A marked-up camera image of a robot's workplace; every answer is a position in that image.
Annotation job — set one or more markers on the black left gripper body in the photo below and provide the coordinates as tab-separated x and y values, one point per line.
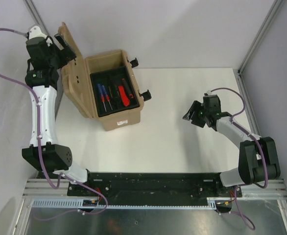
55	60

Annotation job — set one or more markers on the left aluminium frame post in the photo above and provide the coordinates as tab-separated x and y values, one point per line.
36	16

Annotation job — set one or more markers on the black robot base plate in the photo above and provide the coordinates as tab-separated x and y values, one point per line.
112	185

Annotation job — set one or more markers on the black tool box tray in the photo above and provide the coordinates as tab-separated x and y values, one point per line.
111	79

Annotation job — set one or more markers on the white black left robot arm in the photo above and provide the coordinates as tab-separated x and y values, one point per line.
45	153

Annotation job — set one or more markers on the aluminium frame post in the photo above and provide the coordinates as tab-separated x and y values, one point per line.
268	21
36	16

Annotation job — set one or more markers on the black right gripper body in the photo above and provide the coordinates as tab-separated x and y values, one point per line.
205	112

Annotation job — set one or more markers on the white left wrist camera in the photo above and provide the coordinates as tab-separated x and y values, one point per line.
35	33

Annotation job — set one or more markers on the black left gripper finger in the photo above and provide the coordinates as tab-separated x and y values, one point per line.
61	41
66	55

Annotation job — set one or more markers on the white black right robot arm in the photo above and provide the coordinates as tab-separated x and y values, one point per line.
258	158

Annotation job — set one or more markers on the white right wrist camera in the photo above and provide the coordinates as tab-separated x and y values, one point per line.
208	93

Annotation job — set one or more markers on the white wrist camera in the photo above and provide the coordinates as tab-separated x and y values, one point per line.
208	93
35	33

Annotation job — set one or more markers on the aluminium frame rail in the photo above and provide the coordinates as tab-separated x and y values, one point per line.
40	188

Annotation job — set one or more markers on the blue handled screwdriver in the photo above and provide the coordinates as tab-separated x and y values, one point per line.
101	96
106	96

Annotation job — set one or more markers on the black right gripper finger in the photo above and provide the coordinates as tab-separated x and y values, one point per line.
197	119
194	111

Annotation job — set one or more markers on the right aluminium frame post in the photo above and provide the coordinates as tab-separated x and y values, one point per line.
268	21

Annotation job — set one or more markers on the grey slotted cable duct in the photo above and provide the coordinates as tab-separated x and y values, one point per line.
58	203

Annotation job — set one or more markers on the tan plastic tool box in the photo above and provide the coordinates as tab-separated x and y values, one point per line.
78	87

